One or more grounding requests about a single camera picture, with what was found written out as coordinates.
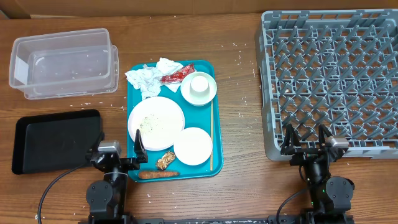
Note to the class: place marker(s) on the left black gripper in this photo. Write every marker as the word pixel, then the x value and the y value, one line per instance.
pixel 140 157

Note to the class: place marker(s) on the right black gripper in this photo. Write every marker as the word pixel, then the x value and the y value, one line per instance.
pixel 290 145

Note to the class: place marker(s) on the white napkin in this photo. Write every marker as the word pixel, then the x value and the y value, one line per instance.
pixel 168 67
pixel 147 80

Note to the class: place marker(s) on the red snack wrapper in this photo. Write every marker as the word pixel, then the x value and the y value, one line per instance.
pixel 179 75

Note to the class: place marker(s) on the white paper cup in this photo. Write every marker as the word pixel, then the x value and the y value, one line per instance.
pixel 199 86

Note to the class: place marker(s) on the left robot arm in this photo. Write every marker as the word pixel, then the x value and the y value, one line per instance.
pixel 107 197

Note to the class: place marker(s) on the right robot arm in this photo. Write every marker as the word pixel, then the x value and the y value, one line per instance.
pixel 330 196

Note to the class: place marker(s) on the grey dishwasher rack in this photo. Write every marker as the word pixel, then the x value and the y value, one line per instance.
pixel 334 68

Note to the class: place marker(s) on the clear plastic waste bin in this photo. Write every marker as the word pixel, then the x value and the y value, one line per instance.
pixel 80 62

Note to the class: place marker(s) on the orange carrot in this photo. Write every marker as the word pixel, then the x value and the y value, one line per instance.
pixel 152 174

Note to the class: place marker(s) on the gold foil wrapper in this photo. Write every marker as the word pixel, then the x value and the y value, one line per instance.
pixel 165 160

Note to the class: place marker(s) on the large pink plate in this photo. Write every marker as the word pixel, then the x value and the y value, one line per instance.
pixel 159 120

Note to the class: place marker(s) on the black rectangular tray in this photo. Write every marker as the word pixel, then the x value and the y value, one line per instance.
pixel 57 141

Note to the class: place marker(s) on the teal plastic serving tray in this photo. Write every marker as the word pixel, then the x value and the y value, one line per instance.
pixel 195 116

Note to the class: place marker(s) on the pale green bowl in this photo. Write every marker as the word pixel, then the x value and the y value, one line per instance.
pixel 197 100

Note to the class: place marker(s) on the wooden chopstick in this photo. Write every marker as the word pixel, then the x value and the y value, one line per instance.
pixel 211 134

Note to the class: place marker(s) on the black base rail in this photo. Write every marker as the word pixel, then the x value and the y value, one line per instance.
pixel 268 220

